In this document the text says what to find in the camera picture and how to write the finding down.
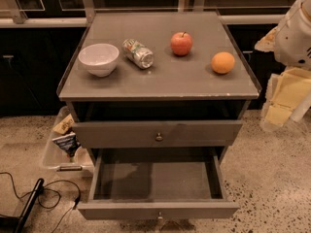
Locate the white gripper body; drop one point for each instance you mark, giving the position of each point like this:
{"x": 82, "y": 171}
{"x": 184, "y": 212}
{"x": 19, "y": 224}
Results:
{"x": 293, "y": 43}

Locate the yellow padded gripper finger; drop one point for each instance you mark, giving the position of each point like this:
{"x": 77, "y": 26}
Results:
{"x": 288, "y": 96}

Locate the grey drawer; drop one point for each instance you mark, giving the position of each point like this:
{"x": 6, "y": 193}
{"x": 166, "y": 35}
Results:
{"x": 169, "y": 183}
{"x": 156, "y": 134}

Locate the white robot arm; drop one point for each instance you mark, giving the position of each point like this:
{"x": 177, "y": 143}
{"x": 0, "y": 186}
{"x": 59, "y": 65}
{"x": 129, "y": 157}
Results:
{"x": 288, "y": 95}

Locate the grey drawer cabinet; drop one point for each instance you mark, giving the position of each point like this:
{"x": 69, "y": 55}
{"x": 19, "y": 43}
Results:
{"x": 175, "y": 87}

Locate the grey top drawer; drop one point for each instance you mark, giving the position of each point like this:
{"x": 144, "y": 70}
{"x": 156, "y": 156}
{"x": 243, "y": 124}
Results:
{"x": 156, "y": 134}

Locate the orange fruit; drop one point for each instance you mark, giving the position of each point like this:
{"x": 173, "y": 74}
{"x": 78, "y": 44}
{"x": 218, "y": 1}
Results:
{"x": 222, "y": 62}

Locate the red apple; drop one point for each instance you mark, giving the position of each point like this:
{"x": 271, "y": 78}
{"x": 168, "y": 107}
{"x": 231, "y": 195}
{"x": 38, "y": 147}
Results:
{"x": 181, "y": 43}

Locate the silver soda can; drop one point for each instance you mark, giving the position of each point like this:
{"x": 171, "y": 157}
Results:
{"x": 139, "y": 54}

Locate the white bowl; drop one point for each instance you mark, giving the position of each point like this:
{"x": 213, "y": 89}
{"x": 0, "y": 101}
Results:
{"x": 99, "y": 59}

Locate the metal railing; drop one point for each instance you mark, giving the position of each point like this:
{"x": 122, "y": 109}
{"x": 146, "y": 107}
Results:
{"x": 56, "y": 13}

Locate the dark blue snack bag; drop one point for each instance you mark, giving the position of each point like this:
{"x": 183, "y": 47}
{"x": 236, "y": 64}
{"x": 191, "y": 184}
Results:
{"x": 68, "y": 143}

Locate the tan snack packet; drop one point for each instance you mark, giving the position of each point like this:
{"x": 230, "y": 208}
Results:
{"x": 64, "y": 126}

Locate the clear plastic storage bin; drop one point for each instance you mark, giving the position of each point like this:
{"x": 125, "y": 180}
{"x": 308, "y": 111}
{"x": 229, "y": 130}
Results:
{"x": 56, "y": 159}

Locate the black flat bar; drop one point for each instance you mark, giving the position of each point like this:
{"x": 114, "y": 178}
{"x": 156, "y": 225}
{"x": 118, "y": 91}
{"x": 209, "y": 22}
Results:
{"x": 34, "y": 194}

